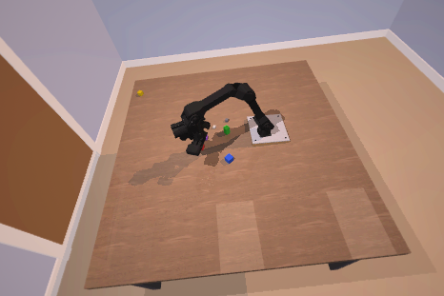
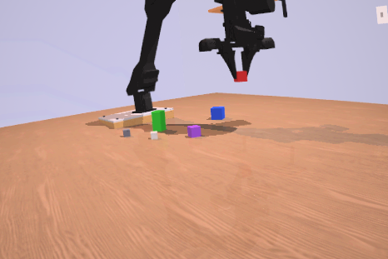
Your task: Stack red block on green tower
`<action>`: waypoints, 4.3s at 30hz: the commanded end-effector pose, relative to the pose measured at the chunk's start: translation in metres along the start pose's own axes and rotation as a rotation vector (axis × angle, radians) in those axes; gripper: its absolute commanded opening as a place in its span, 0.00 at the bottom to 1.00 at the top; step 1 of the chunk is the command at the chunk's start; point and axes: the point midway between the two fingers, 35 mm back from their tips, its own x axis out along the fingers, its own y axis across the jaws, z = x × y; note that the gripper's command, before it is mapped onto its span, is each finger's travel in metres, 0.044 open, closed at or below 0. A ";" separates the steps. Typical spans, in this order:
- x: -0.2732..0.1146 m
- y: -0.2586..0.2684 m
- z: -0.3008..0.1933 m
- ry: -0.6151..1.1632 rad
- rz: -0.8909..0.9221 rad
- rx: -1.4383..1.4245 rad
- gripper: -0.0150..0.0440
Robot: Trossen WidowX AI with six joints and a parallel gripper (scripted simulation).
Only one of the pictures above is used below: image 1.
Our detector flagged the blue block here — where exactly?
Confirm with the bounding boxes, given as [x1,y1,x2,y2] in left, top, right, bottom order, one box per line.
[225,154,233,164]

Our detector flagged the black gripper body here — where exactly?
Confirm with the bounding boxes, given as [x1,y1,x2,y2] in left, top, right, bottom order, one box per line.
[186,121,211,156]

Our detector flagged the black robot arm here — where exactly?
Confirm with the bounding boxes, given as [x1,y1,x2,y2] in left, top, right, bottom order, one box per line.
[171,83,274,141]

